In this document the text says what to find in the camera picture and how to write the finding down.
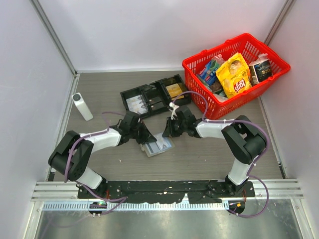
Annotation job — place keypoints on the black cards stack in tray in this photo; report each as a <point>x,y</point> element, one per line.
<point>156,103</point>

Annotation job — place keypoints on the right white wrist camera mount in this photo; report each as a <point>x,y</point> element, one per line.
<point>173,108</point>

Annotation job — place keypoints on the black three-compartment card tray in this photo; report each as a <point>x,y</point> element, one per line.
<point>158,89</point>

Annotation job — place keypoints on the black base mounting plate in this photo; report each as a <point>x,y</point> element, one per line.
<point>167,192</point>

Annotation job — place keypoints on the white cylindrical bottle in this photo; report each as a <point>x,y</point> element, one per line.
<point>82,107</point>

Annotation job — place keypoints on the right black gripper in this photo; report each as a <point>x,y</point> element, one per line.
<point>169,131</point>

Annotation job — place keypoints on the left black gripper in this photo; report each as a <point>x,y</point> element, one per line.
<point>147,136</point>

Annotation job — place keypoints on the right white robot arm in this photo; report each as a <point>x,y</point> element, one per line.
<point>246,140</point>

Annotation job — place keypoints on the white cards stack in tray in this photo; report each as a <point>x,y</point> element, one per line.
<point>138,105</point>

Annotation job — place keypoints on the black coffee package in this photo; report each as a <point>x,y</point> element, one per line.
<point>260,70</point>

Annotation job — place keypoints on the green sponge pack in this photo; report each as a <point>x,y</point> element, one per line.
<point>213,66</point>

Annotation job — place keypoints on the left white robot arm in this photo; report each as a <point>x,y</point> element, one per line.
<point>71,155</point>

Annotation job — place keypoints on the yellow Lays chips bag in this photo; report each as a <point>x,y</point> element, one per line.
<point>234,75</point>

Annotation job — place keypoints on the blue toothpaste box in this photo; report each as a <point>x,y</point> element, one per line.
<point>207,77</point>

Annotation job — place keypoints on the red plastic shopping basket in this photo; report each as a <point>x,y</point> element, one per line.
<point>250,48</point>

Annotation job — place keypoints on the gold cards stack in tray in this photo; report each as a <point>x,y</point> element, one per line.
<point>174,90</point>

